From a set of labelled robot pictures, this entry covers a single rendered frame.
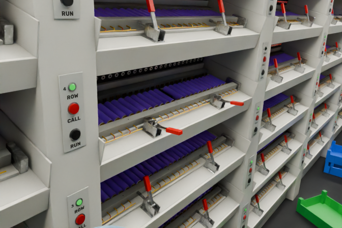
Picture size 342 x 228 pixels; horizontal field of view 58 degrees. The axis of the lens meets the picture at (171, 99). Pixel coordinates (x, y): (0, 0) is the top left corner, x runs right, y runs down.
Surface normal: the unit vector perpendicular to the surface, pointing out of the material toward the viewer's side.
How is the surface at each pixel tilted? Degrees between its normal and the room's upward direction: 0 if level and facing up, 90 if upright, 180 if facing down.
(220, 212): 15
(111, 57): 105
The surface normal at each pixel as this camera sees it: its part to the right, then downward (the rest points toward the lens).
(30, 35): -0.64, 0.21
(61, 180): 0.77, 0.22
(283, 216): 0.04, -0.95
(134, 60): 0.73, 0.46
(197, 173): 0.24, -0.86
